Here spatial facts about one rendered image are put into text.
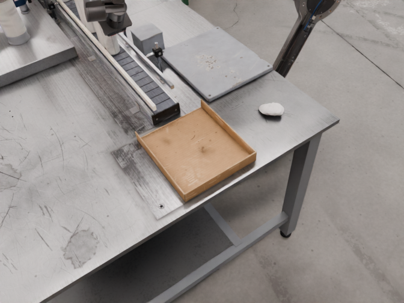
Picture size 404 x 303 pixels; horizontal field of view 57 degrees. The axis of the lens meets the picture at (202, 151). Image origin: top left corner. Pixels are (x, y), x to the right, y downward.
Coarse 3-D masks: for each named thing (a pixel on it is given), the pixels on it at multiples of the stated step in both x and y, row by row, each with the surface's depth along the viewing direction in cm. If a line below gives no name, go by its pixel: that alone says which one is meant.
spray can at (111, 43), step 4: (100, 28) 137; (104, 36) 139; (112, 36) 140; (116, 36) 142; (104, 40) 141; (108, 40) 140; (112, 40) 141; (116, 40) 142; (108, 44) 142; (112, 44) 142; (116, 44) 143; (108, 48) 143; (112, 48) 143; (116, 48) 144; (108, 52) 145; (112, 52) 144; (116, 52) 145
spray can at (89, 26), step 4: (80, 0) 145; (80, 4) 147; (80, 8) 149; (84, 16) 151; (84, 20) 153; (88, 24) 153; (92, 24) 153; (88, 28) 155; (92, 28) 155; (92, 32) 156
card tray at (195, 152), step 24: (192, 120) 127; (216, 120) 125; (144, 144) 116; (168, 144) 120; (192, 144) 120; (216, 144) 119; (240, 144) 118; (168, 168) 114; (192, 168) 113; (216, 168) 113; (240, 168) 112; (192, 192) 105
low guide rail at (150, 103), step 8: (64, 8) 167; (72, 16) 160; (80, 24) 155; (88, 32) 151; (96, 40) 147; (104, 48) 143; (120, 72) 135; (128, 80) 131; (136, 88) 127; (144, 96) 124; (152, 104) 121
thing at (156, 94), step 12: (72, 0) 176; (72, 12) 169; (96, 36) 155; (120, 48) 149; (108, 60) 144; (120, 60) 143; (132, 60) 143; (132, 72) 138; (144, 72) 138; (144, 84) 133; (156, 84) 133; (156, 96) 129; (168, 96) 128; (156, 108) 125
